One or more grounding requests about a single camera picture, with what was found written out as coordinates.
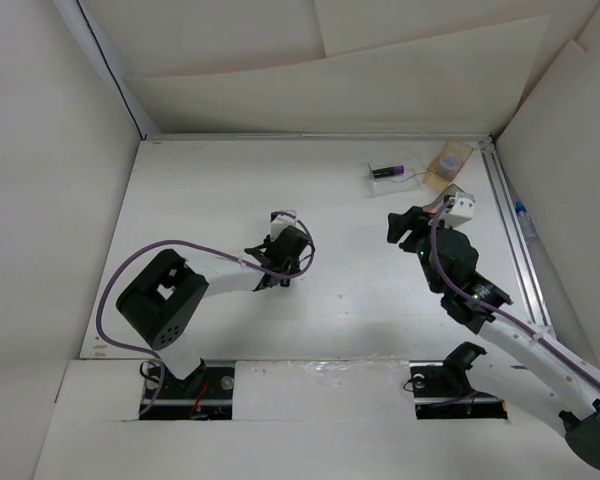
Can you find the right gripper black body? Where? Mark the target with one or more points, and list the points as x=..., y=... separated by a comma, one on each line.
x=415, y=221

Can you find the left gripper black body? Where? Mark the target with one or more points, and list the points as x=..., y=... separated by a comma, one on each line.
x=291, y=266

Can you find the clear spray bottle blue cap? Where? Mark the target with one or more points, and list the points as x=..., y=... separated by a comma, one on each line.
x=525, y=223

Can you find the purple highlighter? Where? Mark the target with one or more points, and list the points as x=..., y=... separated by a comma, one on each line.
x=387, y=172

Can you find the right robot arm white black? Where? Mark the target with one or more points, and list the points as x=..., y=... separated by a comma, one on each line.
x=552, y=383

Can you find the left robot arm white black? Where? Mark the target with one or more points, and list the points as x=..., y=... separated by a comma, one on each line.
x=162, y=299

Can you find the dark grey transparent container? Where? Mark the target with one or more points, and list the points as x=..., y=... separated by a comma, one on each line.
x=452, y=191

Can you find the orange transparent container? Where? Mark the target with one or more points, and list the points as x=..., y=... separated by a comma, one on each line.
x=432, y=178

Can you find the small bottle in orange container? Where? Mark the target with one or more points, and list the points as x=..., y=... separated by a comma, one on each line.
x=448, y=165

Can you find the clear plastic container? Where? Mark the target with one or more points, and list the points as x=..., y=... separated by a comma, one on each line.
x=414, y=171

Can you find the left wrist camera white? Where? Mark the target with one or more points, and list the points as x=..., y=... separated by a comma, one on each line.
x=279, y=220

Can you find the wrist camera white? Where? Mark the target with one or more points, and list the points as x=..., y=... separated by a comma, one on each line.
x=460, y=211
x=279, y=220

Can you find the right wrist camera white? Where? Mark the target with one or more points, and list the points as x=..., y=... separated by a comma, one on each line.
x=460, y=211

